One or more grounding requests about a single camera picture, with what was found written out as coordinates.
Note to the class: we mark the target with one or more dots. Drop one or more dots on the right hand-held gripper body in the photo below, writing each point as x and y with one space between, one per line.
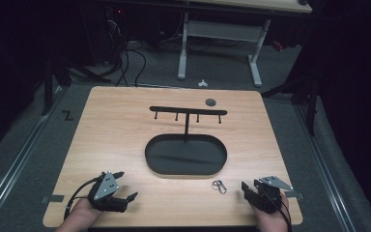
268 193

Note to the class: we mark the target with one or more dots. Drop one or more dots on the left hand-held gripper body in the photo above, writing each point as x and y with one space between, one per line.
106 186

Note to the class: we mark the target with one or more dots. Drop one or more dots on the black key rack with tray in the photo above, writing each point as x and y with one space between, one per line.
185 154

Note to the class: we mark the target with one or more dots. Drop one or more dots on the person's right hand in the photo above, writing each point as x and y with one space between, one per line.
270 220

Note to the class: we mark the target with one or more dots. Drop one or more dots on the person's left hand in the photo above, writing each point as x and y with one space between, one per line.
83 213

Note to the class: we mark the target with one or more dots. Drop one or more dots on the grey tape strip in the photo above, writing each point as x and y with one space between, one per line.
294 195
53 198

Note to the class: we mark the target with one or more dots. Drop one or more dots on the black tape floor mark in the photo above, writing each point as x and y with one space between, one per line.
67 115

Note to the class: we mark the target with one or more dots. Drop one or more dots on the round black table cap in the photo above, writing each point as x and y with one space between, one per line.
210 102

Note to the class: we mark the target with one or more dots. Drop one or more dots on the black metal stand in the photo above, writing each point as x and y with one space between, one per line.
47 87
311 106

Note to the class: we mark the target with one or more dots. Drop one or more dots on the small white plastic piece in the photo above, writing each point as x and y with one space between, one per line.
202 84

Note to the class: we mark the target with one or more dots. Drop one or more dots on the desk with white legs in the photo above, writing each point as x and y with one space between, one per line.
222 30

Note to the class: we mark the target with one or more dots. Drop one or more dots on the metal floor rail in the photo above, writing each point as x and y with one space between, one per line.
327 170
16 169

